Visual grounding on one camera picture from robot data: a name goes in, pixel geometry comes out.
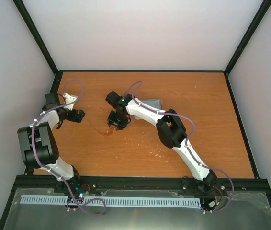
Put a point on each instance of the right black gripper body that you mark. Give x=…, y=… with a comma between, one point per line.
x=117, y=120

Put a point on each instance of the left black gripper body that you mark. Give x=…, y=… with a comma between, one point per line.
x=72, y=117

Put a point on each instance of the transparent brown sunglasses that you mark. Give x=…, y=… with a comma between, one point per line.
x=106, y=133

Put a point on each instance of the pink glasses case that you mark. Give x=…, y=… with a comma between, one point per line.
x=154, y=104

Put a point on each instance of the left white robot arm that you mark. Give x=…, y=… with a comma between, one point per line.
x=37, y=142

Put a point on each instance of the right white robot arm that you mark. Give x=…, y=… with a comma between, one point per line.
x=171, y=132

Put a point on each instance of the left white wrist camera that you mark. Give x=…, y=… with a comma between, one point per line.
x=69, y=101

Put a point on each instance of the black aluminium frame rail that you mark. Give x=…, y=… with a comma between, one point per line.
x=98, y=184

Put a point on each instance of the slotted grey cable duct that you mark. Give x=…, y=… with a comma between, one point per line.
x=115, y=201

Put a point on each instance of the metal base plate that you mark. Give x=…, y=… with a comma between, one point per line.
x=241, y=211

